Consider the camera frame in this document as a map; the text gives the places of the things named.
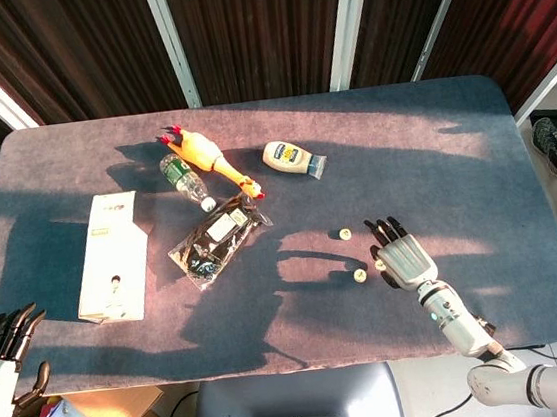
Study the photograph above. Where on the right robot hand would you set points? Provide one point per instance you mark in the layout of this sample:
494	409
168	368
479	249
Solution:
407	259

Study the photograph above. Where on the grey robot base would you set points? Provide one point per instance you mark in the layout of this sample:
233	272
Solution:
290	403

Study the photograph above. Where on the blue grey table cloth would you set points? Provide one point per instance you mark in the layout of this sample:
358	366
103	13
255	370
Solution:
482	185

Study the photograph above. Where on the mayonnaise squeeze bottle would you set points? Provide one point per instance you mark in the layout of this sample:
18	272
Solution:
282	155

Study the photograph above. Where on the white carton box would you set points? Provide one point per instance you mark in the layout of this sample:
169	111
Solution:
113	257

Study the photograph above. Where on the dark sneaker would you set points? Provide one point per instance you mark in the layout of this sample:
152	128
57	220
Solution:
551	147

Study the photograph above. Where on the black item in plastic bag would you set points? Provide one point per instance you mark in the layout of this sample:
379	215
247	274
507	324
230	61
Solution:
212	241

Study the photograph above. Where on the yellow rubber chicken toy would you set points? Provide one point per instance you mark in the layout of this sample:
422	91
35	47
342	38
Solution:
201	152

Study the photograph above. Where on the clear plastic water bottle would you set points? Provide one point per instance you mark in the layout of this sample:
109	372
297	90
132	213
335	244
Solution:
179	177

